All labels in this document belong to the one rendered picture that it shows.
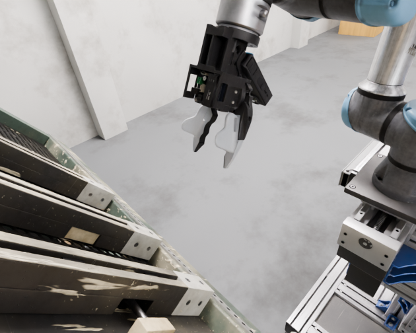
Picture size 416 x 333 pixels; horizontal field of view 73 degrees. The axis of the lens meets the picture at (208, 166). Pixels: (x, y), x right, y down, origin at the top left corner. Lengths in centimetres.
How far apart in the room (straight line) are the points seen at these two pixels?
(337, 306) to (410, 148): 98
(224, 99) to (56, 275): 33
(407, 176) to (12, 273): 83
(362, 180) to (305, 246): 117
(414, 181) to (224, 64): 61
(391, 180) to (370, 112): 19
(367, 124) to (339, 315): 100
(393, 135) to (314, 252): 131
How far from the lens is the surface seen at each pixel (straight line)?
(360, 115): 87
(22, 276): 42
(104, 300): 52
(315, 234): 211
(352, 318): 161
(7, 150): 91
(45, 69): 323
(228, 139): 45
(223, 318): 77
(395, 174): 87
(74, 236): 72
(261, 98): 52
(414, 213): 88
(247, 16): 45
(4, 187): 61
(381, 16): 44
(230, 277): 187
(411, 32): 84
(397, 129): 83
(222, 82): 42
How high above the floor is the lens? 161
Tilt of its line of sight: 37 degrees down
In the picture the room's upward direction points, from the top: 7 degrees counter-clockwise
